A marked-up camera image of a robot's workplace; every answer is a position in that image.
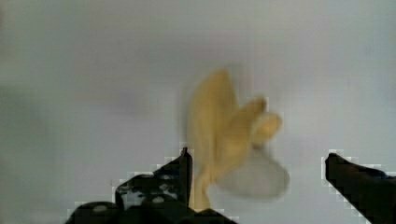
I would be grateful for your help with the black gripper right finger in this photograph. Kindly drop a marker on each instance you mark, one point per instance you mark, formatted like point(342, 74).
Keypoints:
point(372, 192)

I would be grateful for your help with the peeled yellow toy banana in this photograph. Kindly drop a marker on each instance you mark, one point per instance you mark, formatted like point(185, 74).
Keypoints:
point(227, 140)

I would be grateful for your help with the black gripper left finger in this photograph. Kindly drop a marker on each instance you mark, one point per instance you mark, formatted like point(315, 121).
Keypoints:
point(161, 197)

